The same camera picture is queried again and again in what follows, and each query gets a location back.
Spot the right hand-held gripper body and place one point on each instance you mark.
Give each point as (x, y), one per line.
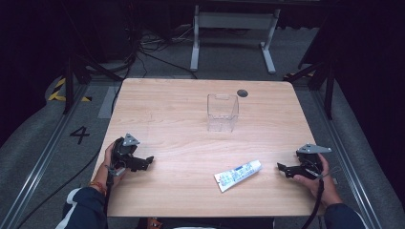
(310, 157)

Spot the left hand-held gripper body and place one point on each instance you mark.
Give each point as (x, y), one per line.
(124, 149)

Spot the person's left hand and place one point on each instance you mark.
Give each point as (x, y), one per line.
(106, 165)

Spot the person's right hand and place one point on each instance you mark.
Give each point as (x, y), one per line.
(321, 187)

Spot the white toothpaste tube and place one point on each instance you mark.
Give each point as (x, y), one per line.
(237, 176)

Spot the black tripod stand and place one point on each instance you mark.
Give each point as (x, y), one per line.
(320, 79)
(78, 71)

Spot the yellow black floor tape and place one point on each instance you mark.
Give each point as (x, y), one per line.
(65, 92)

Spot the clear plastic container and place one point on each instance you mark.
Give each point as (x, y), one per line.
(222, 113)

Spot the dark round table grommet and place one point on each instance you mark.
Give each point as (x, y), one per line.
(242, 93)

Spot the grey metal stand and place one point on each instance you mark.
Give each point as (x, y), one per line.
(234, 20)

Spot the metal floor rail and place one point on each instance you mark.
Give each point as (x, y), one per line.
(350, 159)
(38, 165)

